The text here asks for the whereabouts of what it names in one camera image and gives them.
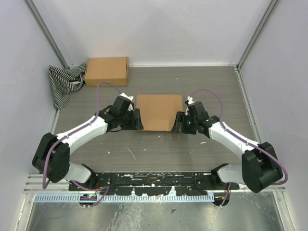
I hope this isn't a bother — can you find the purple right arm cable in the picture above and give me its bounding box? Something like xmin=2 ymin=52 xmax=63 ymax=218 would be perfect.
xmin=190 ymin=89 xmax=289 ymax=207

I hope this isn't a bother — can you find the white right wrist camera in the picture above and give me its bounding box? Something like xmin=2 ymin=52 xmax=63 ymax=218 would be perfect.
xmin=184 ymin=96 xmax=194 ymax=116

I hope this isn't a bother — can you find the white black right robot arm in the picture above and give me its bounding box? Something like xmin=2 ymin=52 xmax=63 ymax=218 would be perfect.
xmin=175 ymin=100 xmax=286 ymax=193

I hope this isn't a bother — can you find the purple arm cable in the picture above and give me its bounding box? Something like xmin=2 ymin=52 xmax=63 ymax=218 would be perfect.
xmin=42 ymin=82 xmax=126 ymax=209
xmin=190 ymin=89 xmax=289 ymax=207

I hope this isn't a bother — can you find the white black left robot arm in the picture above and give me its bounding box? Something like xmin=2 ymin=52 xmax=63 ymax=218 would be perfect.
xmin=32 ymin=93 xmax=143 ymax=191

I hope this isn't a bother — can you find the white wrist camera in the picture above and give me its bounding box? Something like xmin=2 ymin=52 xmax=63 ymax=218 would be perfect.
xmin=184 ymin=96 xmax=194 ymax=116
xmin=120 ymin=93 xmax=135 ymax=113

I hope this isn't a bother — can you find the slotted aluminium cable duct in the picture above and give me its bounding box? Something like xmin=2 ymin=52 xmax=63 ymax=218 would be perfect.
xmin=34 ymin=192 xmax=215 ymax=203

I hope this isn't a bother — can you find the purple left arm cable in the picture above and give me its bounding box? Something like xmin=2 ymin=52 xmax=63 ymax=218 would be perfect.
xmin=42 ymin=82 xmax=126 ymax=209

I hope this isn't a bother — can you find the brown cardboard box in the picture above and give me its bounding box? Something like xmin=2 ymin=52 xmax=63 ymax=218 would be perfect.
xmin=136 ymin=94 xmax=183 ymax=131
xmin=84 ymin=57 xmax=128 ymax=87

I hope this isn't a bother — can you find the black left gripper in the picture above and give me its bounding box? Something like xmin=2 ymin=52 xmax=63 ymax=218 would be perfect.
xmin=120 ymin=109 xmax=144 ymax=130

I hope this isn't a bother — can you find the aluminium front frame rail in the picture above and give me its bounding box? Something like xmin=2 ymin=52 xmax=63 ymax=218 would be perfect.
xmin=23 ymin=172 xmax=286 ymax=193

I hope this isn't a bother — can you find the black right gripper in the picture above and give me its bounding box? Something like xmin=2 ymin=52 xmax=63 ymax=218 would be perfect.
xmin=172 ymin=111 xmax=198 ymax=135

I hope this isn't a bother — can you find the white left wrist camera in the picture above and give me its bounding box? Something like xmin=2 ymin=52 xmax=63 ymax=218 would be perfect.
xmin=120 ymin=93 xmax=135 ymax=113

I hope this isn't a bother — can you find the striped black white cloth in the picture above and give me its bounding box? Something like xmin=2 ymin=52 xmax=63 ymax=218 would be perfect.
xmin=48 ymin=63 xmax=87 ymax=110

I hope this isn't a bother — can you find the closed brown cardboard box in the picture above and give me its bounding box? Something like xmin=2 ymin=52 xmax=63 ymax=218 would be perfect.
xmin=84 ymin=57 xmax=128 ymax=87

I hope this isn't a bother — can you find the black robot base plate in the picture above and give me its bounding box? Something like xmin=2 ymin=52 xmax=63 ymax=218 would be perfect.
xmin=80 ymin=172 xmax=228 ymax=196

